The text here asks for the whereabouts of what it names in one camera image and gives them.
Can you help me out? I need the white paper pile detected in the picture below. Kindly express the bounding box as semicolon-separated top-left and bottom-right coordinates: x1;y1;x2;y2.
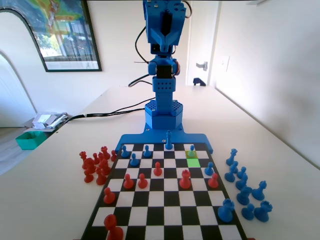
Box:
32;112;69;130

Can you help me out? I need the black and white chessboard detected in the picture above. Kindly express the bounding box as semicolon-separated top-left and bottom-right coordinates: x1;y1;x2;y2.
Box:
80;142;248;240

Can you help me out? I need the black power cable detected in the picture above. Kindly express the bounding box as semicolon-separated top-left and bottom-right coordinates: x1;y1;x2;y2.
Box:
84;107;147;119
56;98;154;129

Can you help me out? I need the silver door handle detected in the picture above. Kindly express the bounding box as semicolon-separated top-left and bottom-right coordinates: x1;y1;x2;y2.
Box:
195;60;209;72

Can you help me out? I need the blue chess bishop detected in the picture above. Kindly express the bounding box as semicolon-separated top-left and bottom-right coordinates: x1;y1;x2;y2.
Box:
224;161;240;183

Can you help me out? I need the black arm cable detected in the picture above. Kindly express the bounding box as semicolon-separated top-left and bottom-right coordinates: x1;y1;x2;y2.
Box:
134;24;149;63
128;73;154;88

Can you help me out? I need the blue chess queen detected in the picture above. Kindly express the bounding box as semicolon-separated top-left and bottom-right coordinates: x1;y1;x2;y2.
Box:
251;180;268;201

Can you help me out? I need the red chess bishop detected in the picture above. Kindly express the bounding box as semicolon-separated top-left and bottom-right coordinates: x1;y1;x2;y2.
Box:
99;158;112;176

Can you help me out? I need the white door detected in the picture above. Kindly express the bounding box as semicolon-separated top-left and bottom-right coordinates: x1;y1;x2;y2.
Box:
186;0;221;87

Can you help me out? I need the tall blue piece back row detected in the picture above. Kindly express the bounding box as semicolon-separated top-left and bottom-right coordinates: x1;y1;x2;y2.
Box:
164;129;174;151

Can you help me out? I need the white arched frame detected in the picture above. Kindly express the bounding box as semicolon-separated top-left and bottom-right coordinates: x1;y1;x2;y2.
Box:
0;7;48;128

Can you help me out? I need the black framed map poster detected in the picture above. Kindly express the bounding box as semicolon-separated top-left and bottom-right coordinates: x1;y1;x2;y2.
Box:
0;0;103;73

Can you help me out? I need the green plastic box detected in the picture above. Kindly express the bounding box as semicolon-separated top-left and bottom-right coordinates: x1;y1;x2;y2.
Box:
15;131;46;151

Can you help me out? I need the blue printed part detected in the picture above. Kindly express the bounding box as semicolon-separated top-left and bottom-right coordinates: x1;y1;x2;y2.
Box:
192;77;208;87

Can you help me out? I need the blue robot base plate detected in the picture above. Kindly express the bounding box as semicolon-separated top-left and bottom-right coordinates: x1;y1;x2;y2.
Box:
117;123;215;155

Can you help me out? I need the thin servo wire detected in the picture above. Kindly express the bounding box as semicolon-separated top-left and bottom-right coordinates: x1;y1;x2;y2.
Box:
181;0;194;20

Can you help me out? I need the blue chess rook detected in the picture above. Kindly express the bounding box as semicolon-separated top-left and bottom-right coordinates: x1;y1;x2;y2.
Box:
217;198;236;223
254;200;273;223

